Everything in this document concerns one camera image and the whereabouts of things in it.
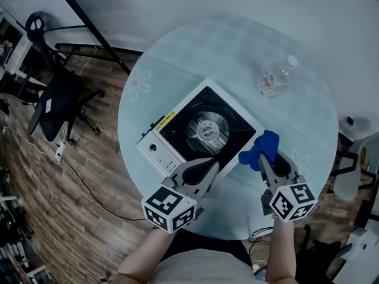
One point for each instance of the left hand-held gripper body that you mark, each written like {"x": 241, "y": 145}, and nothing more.
{"x": 168, "y": 209}

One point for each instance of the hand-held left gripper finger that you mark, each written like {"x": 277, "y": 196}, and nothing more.
{"x": 186, "y": 169}
{"x": 208, "y": 182}

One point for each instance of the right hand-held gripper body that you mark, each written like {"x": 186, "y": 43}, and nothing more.
{"x": 290, "y": 203}

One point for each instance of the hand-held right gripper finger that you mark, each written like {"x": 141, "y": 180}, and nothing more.
{"x": 269, "y": 174}
{"x": 291, "y": 167}

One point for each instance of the blue cloth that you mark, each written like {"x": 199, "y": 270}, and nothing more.
{"x": 265, "y": 145}

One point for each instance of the white portable gas stove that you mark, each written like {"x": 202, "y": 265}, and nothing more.
{"x": 183, "y": 117}

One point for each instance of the person's left forearm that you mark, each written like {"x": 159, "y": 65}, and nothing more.
{"x": 145, "y": 259}

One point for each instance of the person's right forearm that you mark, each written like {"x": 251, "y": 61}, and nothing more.
{"x": 281, "y": 247}

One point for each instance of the person's dark shorts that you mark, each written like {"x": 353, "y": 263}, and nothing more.
{"x": 207, "y": 242}

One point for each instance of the grey shell chair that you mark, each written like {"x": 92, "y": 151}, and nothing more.
{"x": 348, "y": 176}

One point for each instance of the black bag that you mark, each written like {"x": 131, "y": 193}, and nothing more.
{"x": 325, "y": 253}

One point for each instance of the person's light shirt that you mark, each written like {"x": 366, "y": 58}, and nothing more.
{"x": 204, "y": 269}

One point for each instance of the black power adapter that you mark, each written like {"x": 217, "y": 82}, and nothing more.
{"x": 350, "y": 120}

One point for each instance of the clear plastic water bottle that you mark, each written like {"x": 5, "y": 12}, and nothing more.
{"x": 275, "y": 78}

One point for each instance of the light blue floral tablecloth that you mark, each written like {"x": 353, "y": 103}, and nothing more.
{"x": 225, "y": 55}

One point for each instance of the white power strip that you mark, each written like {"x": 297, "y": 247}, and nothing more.
{"x": 60, "y": 152}

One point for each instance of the black office chair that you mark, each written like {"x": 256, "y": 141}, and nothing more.
{"x": 59, "y": 96}

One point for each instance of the whiteboard on black stand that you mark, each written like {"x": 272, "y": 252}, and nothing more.
{"x": 97, "y": 37}

